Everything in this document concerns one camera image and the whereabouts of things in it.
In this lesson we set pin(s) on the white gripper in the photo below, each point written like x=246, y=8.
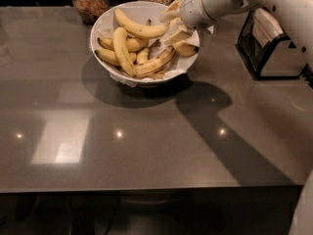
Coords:
x=195, y=10

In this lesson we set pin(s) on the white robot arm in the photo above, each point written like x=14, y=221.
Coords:
x=295, y=17

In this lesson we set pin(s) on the bruised lower right banana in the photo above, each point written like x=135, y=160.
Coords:
x=155, y=63

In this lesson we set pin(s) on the small center banana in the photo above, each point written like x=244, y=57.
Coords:
x=142, y=56

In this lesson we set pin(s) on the long front yellow banana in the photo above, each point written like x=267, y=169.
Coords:
x=120, y=48

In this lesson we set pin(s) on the white bowl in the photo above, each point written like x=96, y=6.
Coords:
x=144, y=8

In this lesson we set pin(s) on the glass jar with nuts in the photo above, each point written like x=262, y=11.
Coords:
x=90, y=10

